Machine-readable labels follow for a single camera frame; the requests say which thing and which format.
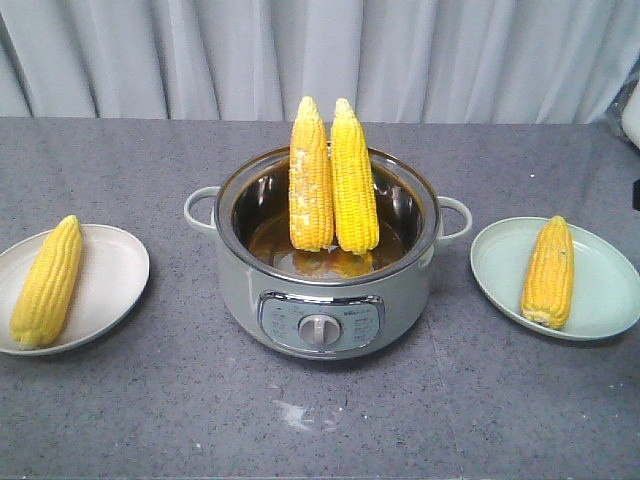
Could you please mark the yellow corn cob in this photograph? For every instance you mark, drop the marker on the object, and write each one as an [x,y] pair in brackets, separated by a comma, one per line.
[548,287]
[355,211]
[40,312]

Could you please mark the pale patchy corn cob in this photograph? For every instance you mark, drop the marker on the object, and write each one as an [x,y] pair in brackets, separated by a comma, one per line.
[311,224]

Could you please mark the green electric cooking pot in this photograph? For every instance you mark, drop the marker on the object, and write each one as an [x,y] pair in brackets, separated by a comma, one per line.
[326,305]

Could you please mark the cream white plate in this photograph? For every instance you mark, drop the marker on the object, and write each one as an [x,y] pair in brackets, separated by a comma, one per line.
[113,273]

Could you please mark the light green plate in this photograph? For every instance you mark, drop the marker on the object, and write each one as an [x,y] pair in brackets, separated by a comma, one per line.
[605,299]

